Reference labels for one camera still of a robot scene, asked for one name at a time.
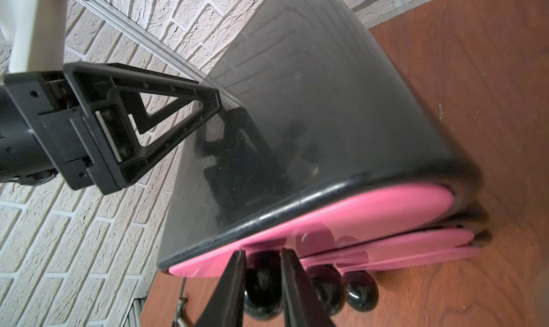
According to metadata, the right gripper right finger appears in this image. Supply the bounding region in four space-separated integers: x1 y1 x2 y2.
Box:
280 248 335 327

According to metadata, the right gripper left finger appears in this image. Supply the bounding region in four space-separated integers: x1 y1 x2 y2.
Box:
194 251 247 327

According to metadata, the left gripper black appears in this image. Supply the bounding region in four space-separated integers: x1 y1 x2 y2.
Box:
1 62 222 195

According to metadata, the black drawer cabinet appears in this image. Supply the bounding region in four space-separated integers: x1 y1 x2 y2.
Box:
170 0 483 249

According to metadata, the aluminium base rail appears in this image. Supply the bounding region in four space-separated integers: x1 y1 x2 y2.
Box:
122 298 147 327

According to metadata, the left aluminium corner post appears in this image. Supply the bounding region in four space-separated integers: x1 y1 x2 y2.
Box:
76 0 244 107

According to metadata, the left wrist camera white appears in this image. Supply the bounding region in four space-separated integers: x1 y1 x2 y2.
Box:
1 0 87 73

